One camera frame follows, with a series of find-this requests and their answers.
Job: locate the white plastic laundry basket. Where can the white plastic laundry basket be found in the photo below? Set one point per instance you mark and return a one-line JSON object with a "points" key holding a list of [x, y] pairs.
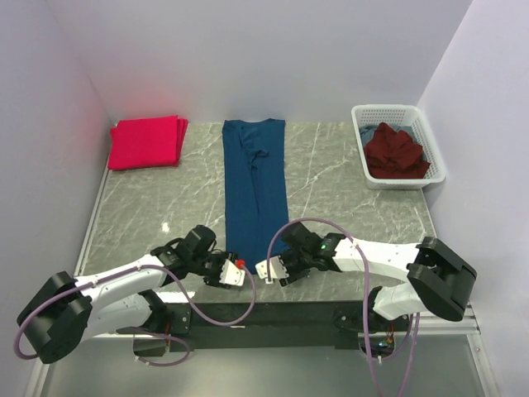
{"points": [[407, 116]]}

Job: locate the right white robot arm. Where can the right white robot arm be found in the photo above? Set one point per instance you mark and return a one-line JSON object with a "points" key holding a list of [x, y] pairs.
{"points": [[431, 276]]}

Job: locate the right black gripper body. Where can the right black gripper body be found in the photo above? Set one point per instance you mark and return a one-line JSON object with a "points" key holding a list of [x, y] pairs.
{"points": [[297, 265]]}

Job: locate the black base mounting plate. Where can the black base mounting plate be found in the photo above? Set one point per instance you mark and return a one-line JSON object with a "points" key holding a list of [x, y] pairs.
{"points": [[284, 324]]}

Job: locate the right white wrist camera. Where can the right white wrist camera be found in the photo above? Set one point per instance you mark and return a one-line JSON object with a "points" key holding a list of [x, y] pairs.
{"points": [[271, 270]]}

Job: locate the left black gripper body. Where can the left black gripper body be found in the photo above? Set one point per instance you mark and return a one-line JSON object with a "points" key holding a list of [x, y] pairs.
{"points": [[210, 265]]}

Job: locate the blue polo t shirt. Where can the blue polo t shirt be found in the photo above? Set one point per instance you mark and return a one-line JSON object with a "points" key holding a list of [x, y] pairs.
{"points": [[256, 204]]}

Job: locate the grey blue t shirt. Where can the grey blue t shirt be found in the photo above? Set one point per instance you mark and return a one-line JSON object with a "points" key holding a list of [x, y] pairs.
{"points": [[367, 132]]}

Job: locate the dark red t shirt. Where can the dark red t shirt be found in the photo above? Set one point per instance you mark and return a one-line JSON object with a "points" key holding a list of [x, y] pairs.
{"points": [[394, 155]]}

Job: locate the folded red t shirt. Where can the folded red t shirt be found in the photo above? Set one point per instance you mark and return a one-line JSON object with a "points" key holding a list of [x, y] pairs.
{"points": [[147, 142]]}

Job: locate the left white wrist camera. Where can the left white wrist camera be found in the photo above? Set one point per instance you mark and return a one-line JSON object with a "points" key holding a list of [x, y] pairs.
{"points": [[231, 275]]}

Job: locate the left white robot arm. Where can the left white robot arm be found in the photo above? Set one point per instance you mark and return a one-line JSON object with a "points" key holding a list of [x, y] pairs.
{"points": [[67, 311]]}

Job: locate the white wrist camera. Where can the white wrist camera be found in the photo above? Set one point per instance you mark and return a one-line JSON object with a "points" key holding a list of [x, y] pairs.
{"points": [[271, 270], [231, 275]]}

